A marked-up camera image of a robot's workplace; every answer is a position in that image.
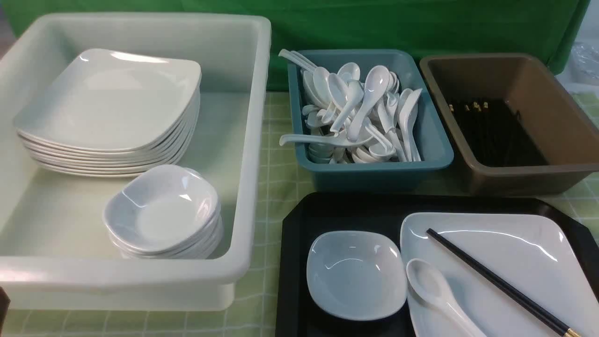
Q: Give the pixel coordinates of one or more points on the small white square bowl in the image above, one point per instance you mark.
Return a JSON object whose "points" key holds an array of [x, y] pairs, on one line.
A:
{"points": [[356, 276]]}

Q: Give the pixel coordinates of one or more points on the white ceramic soup spoon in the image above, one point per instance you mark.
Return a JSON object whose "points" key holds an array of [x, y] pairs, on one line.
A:
{"points": [[432, 286]]}

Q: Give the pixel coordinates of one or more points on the black chopstick gold tip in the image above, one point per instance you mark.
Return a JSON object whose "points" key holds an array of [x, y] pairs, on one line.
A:
{"points": [[555, 324]]}

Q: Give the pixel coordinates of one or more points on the black serving tray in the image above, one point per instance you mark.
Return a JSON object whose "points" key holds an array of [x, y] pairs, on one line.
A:
{"points": [[539, 250]]}

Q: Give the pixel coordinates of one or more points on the pile of white soup spoons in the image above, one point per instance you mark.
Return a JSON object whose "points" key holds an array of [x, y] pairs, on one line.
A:
{"points": [[350, 120]]}

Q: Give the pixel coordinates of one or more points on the stack of small white bowls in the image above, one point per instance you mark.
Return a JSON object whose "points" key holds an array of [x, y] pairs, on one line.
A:
{"points": [[168, 212]]}

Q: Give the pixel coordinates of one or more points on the teal plastic spoon bin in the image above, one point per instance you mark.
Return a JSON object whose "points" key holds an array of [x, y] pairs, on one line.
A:
{"points": [[430, 137]]}

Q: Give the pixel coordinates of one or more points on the green checkered tablecloth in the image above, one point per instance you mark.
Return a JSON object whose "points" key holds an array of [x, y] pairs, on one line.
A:
{"points": [[281, 185]]}

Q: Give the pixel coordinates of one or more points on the pile of black chopsticks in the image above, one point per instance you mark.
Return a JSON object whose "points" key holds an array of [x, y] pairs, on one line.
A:
{"points": [[495, 133]]}

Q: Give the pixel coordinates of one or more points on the stack of white plates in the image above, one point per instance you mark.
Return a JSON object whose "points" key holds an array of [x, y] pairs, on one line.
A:
{"points": [[113, 114]]}

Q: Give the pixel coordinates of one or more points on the brown plastic chopstick bin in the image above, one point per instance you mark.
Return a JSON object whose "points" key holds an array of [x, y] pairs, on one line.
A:
{"points": [[558, 126]]}

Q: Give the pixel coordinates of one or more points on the large white plastic tub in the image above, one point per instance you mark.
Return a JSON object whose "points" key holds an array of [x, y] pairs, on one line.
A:
{"points": [[55, 251]]}

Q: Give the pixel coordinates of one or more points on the green backdrop cloth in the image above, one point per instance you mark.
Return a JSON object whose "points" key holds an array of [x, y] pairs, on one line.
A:
{"points": [[545, 29]]}

